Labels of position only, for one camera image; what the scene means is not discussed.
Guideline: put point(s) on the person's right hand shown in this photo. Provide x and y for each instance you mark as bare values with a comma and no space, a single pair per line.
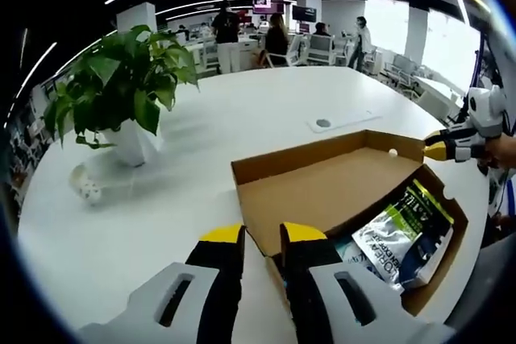
502,150

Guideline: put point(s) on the pink lit monitor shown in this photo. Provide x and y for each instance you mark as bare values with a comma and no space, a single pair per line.
268,5

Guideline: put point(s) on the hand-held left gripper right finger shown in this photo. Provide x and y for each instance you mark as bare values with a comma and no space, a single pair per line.
310,291

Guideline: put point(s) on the white patterned paper cup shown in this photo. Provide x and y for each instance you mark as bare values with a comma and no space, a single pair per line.
89,191

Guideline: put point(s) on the white and green pouch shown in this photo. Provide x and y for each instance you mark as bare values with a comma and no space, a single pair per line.
403,219

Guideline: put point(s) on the brown cardboard shoe box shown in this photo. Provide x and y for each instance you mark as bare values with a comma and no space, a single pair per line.
322,183

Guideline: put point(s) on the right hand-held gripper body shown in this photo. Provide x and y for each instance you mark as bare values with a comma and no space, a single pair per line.
488,110

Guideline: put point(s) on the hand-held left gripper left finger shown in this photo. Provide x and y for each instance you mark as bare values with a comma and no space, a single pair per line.
217,291

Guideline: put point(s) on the dark monitor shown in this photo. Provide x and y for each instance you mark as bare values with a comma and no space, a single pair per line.
304,13

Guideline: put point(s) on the green plant in white pot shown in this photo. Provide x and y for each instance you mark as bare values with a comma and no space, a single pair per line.
121,70

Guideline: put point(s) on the white office chair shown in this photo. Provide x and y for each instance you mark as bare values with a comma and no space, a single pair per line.
321,49

